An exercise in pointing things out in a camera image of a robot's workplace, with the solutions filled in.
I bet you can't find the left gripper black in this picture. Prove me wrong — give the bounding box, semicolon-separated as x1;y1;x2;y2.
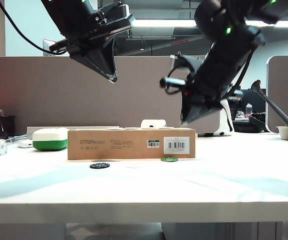
49;13;136;84

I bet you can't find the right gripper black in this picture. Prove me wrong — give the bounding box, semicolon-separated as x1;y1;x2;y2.
179;40;266;125

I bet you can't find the brown cardboard box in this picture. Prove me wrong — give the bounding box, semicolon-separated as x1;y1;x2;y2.
67;127;196;161

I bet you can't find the black poker chip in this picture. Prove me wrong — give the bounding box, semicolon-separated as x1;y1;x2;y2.
89;162;111;170

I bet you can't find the white and black figure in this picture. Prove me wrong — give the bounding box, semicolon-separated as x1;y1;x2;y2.
213;98;235;137

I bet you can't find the black computer monitor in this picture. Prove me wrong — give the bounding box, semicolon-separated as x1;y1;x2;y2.
229;99;242;121
240;88;267;119

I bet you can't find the black bag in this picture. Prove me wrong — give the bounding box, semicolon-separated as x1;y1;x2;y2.
232;112;267;134

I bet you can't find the wide grey desk partition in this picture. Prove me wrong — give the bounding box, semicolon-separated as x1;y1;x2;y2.
0;56;221;136

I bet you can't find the long ceiling light strip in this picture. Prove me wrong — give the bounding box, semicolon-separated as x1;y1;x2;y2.
131;19;288;29

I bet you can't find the small white bowl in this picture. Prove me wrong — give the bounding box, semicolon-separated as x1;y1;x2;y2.
275;125;288;141

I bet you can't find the grey partition with white edge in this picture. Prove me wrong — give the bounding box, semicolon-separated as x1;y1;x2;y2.
266;54;288;134

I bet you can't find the white and green case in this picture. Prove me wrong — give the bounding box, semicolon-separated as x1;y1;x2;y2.
32;127;70;152

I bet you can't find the small white earbud case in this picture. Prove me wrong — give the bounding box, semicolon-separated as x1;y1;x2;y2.
17;139;34;149

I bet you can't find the black cup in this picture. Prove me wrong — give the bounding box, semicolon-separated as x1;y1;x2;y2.
0;115;17;140

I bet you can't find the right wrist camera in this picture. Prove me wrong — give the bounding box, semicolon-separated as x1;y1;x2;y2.
159;51;197;95

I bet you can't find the metal wall plate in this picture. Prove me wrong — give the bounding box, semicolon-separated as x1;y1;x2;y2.
42;38;57;58

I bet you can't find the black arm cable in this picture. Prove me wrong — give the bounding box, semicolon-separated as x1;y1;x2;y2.
0;0;61;56

